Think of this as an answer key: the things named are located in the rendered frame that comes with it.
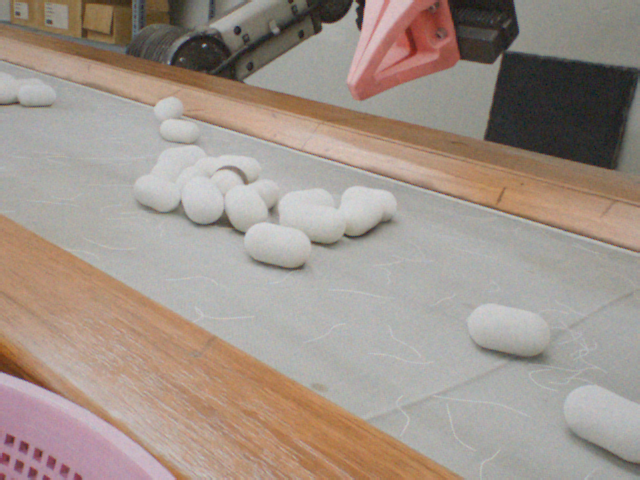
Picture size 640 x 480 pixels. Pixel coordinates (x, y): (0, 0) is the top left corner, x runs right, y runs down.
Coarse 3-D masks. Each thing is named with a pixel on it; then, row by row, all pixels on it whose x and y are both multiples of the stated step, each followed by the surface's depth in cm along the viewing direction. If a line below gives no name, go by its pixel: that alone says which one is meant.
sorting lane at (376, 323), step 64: (0, 64) 90; (0, 128) 57; (64, 128) 59; (128, 128) 62; (0, 192) 41; (64, 192) 43; (128, 192) 44; (128, 256) 34; (192, 256) 35; (320, 256) 37; (384, 256) 38; (448, 256) 39; (512, 256) 41; (576, 256) 42; (192, 320) 29; (256, 320) 29; (320, 320) 30; (384, 320) 31; (448, 320) 31; (576, 320) 33; (320, 384) 25; (384, 384) 26; (448, 384) 26; (512, 384) 27; (576, 384) 27; (448, 448) 22; (512, 448) 23; (576, 448) 23
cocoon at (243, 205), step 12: (228, 192) 40; (240, 192) 39; (252, 192) 40; (228, 204) 39; (240, 204) 38; (252, 204) 38; (264, 204) 39; (228, 216) 40; (240, 216) 38; (252, 216) 38; (264, 216) 39; (240, 228) 39
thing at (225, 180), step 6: (240, 168) 45; (216, 174) 43; (222, 174) 42; (228, 174) 42; (234, 174) 43; (216, 180) 42; (222, 180) 42; (228, 180) 42; (234, 180) 42; (240, 180) 43; (222, 186) 42; (228, 186) 42; (234, 186) 42; (222, 192) 42
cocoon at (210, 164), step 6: (198, 162) 47; (204, 162) 46; (210, 162) 46; (216, 162) 46; (222, 162) 46; (228, 162) 46; (234, 162) 46; (204, 168) 46; (210, 168) 46; (216, 168) 46; (210, 174) 46
